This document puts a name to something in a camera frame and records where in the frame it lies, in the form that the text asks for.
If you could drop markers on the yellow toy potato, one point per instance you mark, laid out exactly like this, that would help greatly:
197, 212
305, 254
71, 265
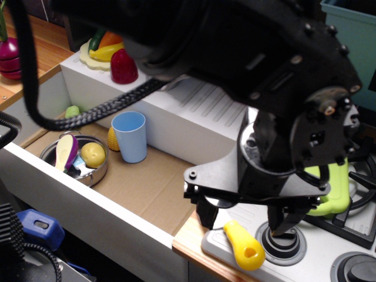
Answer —
93, 154

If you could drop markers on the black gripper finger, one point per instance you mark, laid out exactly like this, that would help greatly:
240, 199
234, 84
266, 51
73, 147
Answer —
206, 213

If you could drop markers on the purple toy onion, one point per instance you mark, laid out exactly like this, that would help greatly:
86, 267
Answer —
10, 62

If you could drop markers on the white toy sink unit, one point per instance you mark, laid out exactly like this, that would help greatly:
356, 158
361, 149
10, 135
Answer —
195, 122

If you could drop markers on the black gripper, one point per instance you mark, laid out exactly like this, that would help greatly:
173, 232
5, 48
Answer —
282, 163

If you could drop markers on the grey stove knob right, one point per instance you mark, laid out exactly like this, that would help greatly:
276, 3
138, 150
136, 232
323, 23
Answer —
353, 266

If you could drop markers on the red toy pepper piece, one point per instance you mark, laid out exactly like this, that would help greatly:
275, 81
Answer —
123, 69

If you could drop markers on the light blue plastic cup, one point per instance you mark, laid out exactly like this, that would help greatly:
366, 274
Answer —
130, 131

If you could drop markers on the silver metal pot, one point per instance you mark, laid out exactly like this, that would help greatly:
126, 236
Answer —
48, 155

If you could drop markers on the yellow toy banana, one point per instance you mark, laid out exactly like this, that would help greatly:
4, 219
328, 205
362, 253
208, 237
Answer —
105, 53

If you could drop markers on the teal plastic bin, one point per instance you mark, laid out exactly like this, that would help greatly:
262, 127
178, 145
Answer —
355, 21

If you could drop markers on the grey stove knob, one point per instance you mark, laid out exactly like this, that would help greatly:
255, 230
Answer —
284, 250
353, 266

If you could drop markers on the grey stove knob left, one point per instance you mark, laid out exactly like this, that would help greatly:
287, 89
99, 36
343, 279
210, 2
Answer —
284, 250

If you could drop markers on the yellow toy corn cob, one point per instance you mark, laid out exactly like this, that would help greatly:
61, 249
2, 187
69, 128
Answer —
112, 140

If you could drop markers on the yellow handled toy knife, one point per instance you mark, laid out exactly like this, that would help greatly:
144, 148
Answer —
248, 253

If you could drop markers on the purple toy eggplant half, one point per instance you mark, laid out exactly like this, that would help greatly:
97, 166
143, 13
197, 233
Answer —
66, 151

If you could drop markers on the cream toy plate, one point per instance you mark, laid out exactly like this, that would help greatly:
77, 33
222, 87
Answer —
89, 62

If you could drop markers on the black stove burner grate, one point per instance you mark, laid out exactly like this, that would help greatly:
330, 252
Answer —
357, 223

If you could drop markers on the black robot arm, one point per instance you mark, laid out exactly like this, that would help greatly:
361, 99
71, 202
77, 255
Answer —
269, 55

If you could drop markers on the brown cardboard sheet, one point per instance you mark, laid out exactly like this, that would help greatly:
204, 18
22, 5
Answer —
146, 197

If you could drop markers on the light blue toy spatula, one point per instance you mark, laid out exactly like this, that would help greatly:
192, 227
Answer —
80, 165

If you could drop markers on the blue plastic clamp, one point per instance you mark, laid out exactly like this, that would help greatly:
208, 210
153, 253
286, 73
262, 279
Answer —
41, 229

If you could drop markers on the orange toy pepper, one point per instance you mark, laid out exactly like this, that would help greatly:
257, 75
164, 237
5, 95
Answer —
110, 38

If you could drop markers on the small green toy vegetable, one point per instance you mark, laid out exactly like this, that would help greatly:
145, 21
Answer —
72, 111

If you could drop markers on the green toy chili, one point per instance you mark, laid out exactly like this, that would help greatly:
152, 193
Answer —
96, 39

